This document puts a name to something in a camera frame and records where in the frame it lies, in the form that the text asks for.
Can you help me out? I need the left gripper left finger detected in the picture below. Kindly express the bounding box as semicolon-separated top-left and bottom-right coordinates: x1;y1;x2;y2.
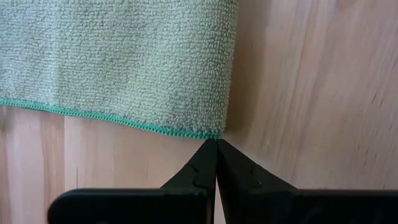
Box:
48;139;217;224

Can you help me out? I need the green microfiber towel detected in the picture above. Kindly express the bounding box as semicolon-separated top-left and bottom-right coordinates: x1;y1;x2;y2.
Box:
0;0;239;140

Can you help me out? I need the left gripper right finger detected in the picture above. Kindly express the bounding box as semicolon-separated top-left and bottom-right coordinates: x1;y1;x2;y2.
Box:
216;139;398;224

